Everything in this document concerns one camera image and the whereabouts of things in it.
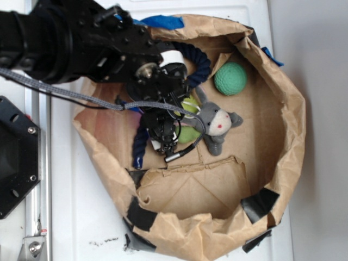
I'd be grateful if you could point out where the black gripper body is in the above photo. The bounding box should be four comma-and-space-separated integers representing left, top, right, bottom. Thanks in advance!
92, 5, 190, 160

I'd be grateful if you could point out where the dark blue rope toy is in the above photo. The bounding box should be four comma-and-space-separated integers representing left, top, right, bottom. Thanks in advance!
127, 42, 210, 170

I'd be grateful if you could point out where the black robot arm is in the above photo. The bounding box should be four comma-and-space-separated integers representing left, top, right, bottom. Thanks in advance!
1, 1, 190, 162

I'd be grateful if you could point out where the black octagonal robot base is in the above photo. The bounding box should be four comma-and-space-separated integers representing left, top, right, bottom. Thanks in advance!
1, 96, 40, 220

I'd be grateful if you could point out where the green spiky plush toy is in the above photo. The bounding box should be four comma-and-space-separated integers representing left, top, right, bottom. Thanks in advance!
175, 95, 201, 144

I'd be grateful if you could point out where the green knit ball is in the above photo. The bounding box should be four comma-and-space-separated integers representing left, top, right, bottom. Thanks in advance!
214, 62, 247, 96

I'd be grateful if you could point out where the grey plush mouse toy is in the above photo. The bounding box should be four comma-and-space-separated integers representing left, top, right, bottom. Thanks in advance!
195, 86, 243, 156

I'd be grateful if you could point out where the brown paper bag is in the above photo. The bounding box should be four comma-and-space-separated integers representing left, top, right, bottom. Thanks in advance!
73, 14, 306, 260

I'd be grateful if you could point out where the grey braided cable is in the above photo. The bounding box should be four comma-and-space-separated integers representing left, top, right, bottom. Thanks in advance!
0, 67, 206, 163

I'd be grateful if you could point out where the aluminium frame rail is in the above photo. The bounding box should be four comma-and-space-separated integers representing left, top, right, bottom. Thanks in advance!
17, 0, 52, 261

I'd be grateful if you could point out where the metal corner bracket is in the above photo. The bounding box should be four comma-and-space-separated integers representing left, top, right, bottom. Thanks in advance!
17, 236, 47, 261

